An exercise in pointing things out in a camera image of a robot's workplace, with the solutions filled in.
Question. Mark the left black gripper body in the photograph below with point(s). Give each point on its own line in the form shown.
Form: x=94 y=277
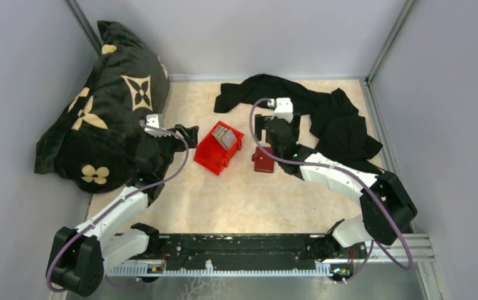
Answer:
x=169 y=144

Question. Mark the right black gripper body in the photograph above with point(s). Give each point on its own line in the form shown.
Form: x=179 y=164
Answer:
x=260 y=120

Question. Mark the red leather card holder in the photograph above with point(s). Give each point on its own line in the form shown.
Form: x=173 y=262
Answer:
x=262 y=162

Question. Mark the red plastic bin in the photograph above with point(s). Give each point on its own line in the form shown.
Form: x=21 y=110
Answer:
x=212 y=156

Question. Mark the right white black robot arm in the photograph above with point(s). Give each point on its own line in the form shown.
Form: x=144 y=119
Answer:
x=386 y=208

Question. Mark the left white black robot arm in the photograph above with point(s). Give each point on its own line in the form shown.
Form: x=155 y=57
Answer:
x=82 y=256

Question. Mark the stack of grey cards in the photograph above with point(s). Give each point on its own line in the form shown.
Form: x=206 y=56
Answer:
x=224 y=136

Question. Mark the black cloth garment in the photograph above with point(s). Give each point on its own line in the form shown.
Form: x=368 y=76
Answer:
x=335 y=121

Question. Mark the black floral patterned pillow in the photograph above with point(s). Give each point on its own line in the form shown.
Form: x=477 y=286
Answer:
x=93 y=142

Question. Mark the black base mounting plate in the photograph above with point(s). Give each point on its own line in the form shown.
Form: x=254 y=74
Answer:
x=247 y=252

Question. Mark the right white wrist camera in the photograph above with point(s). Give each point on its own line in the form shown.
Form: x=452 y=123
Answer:
x=282 y=108

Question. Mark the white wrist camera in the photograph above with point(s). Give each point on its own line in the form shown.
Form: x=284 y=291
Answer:
x=154 y=121
x=282 y=108

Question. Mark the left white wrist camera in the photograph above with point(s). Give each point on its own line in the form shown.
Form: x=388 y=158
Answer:
x=154 y=121

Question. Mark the aluminium frame rail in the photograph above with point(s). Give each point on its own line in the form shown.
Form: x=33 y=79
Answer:
x=416 y=249

